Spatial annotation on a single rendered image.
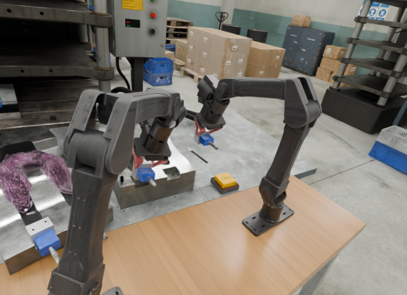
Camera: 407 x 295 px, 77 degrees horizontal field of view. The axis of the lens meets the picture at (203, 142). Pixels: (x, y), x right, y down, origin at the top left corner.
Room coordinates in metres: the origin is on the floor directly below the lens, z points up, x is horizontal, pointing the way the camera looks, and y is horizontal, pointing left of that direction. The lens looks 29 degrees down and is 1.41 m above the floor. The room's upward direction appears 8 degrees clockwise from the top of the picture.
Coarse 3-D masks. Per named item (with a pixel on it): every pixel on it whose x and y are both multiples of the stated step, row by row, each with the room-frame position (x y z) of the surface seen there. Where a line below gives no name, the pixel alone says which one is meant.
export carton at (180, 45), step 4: (176, 40) 6.19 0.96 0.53; (180, 40) 6.22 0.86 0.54; (184, 40) 6.30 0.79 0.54; (176, 44) 6.17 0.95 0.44; (180, 44) 6.02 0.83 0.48; (184, 44) 5.90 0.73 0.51; (176, 48) 6.14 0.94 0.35; (180, 48) 5.98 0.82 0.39; (184, 48) 5.87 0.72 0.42; (176, 52) 6.13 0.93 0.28; (180, 52) 5.96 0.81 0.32; (184, 52) 5.85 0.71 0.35; (176, 56) 6.12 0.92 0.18; (180, 56) 5.95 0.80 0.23; (184, 56) 5.84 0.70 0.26; (180, 60) 5.97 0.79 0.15; (184, 60) 5.84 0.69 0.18
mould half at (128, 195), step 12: (168, 144) 0.88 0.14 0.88; (180, 156) 0.80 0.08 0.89; (156, 168) 0.70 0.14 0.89; (180, 168) 0.72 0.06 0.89; (192, 168) 0.73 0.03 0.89; (120, 180) 0.62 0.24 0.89; (156, 180) 0.65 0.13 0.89; (168, 180) 0.67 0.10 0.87; (180, 180) 0.70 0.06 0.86; (192, 180) 0.72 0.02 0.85; (120, 192) 0.58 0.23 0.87; (132, 192) 0.60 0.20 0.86; (144, 192) 0.62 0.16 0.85; (156, 192) 0.65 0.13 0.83; (168, 192) 0.67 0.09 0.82; (180, 192) 0.70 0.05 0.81; (120, 204) 0.59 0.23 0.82; (132, 204) 0.60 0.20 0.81
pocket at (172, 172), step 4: (164, 168) 0.71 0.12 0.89; (168, 168) 0.72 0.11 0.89; (172, 168) 0.73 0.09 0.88; (176, 168) 0.73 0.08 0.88; (164, 172) 0.71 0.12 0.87; (168, 172) 0.72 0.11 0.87; (172, 172) 0.73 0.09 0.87; (176, 172) 0.73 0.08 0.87; (168, 176) 0.70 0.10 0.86; (172, 176) 0.71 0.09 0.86; (176, 176) 0.71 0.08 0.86
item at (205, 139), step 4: (204, 132) 0.89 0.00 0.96; (208, 132) 0.90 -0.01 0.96; (196, 136) 0.89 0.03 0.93; (200, 136) 0.87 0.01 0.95; (204, 136) 0.87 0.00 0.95; (208, 136) 0.88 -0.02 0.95; (196, 140) 0.89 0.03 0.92; (200, 140) 0.87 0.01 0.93; (204, 140) 0.85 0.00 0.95; (208, 140) 0.86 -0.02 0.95; (212, 140) 0.87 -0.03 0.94; (204, 144) 0.85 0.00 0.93; (208, 144) 0.86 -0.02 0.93; (212, 144) 0.83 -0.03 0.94; (216, 148) 0.82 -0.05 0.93
